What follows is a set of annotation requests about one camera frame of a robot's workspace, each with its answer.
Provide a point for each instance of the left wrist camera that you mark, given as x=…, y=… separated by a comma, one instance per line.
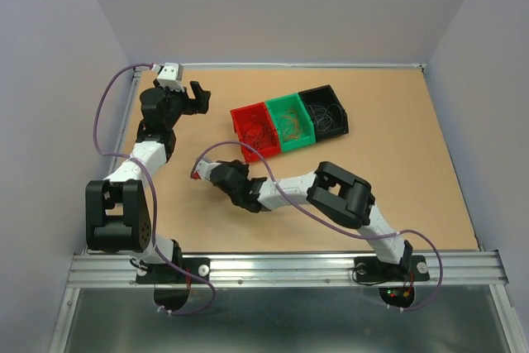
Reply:
x=169, y=76

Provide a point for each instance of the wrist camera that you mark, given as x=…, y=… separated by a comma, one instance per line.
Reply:
x=169, y=76
x=203, y=169

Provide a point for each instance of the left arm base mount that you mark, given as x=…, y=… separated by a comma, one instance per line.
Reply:
x=164, y=274

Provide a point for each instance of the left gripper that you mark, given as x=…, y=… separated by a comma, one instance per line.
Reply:
x=198, y=105

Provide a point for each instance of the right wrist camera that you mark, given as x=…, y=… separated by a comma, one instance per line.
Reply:
x=203, y=169

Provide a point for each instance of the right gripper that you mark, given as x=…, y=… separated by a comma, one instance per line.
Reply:
x=239, y=164

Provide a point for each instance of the red plastic bin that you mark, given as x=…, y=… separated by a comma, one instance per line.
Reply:
x=254, y=127

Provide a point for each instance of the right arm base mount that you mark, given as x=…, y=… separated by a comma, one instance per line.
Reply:
x=370, y=270

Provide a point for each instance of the black plastic bin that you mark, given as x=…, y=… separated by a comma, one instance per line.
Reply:
x=328, y=116

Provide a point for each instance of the green plastic bin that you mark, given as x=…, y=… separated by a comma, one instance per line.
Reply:
x=292, y=122

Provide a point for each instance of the aluminium frame rail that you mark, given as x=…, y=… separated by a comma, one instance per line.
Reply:
x=281, y=282

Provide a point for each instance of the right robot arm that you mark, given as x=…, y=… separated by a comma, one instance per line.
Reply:
x=346, y=199

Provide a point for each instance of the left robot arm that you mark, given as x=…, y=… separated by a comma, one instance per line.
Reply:
x=117, y=215

